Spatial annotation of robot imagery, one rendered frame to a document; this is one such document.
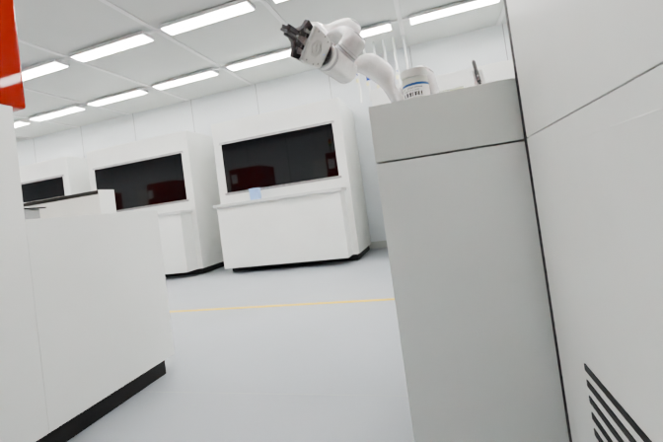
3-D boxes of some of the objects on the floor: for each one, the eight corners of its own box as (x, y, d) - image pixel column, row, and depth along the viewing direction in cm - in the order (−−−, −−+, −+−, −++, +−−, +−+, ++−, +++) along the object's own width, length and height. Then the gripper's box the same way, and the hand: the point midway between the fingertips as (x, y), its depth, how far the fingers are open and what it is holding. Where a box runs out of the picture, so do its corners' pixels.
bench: (355, 264, 413) (331, 91, 418) (218, 276, 462) (198, 121, 467) (371, 249, 517) (352, 110, 522) (257, 259, 566) (242, 133, 571)
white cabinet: (975, 536, 64) (895, 81, 66) (420, 488, 91) (375, 164, 93) (710, 365, 126) (673, 133, 128) (426, 367, 152) (399, 174, 154)
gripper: (304, 74, 114) (263, 51, 98) (324, 28, 111) (286, -4, 95) (321, 82, 110) (282, 59, 95) (342, 34, 107) (306, 3, 92)
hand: (289, 31), depth 97 cm, fingers closed
